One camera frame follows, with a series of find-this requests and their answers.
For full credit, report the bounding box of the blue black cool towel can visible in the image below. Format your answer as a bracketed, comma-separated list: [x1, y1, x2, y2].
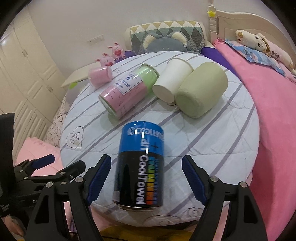
[113, 121, 164, 210]

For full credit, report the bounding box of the small pink cup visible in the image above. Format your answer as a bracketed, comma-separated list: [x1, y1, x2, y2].
[88, 66, 113, 88]

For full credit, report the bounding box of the green ceramic cup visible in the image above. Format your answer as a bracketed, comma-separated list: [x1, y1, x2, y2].
[175, 62, 228, 118]

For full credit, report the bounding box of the white paper cup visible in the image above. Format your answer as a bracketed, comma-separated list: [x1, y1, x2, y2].
[152, 58, 194, 103]

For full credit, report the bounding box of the pink fleece blanket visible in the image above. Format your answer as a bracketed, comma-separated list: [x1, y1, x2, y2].
[213, 40, 295, 240]

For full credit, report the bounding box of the cream wardrobe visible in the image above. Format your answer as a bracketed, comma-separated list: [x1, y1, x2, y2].
[1, 11, 66, 159]

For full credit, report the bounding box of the pink green towel canister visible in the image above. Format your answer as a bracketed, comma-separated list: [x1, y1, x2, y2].
[99, 64, 159, 120]

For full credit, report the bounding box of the white nightstand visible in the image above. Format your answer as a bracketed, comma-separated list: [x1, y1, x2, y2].
[61, 62, 100, 87]

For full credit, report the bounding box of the pink bunny plush left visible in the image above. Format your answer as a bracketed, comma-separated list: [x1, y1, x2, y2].
[95, 53, 115, 67]

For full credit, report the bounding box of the pink bunny plush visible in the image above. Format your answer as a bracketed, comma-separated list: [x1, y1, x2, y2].
[95, 53, 115, 67]
[108, 42, 126, 62]

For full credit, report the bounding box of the pink bunny plush right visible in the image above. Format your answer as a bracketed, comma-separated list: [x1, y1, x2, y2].
[108, 42, 126, 62]

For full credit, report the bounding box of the blue cartoon pillow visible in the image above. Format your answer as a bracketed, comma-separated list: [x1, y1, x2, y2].
[225, 39, 285, 76]

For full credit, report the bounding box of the purple blanket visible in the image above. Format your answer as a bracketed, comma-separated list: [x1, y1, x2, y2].
[201, 46, 239, 77]

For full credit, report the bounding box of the grey cat plush cushion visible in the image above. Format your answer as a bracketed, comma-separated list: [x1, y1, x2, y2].
[142, 32, 198, 53]

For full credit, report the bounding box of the dog plush toy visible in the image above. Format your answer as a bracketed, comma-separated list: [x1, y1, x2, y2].
[236, 30, 295, 75]

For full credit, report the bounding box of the triangle pattern cushion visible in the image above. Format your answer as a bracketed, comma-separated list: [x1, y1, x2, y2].
[124, 20, 207, 54]

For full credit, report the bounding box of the cream wooden headboard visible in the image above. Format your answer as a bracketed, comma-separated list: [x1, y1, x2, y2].
[207, 1, 290, 47]

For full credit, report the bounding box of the yellow star decoration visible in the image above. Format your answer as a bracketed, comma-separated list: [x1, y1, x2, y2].
[207, 10, 216, 18]

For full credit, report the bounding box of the wall switch panel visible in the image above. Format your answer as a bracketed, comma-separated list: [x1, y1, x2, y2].
[87, 35, 104, 46]

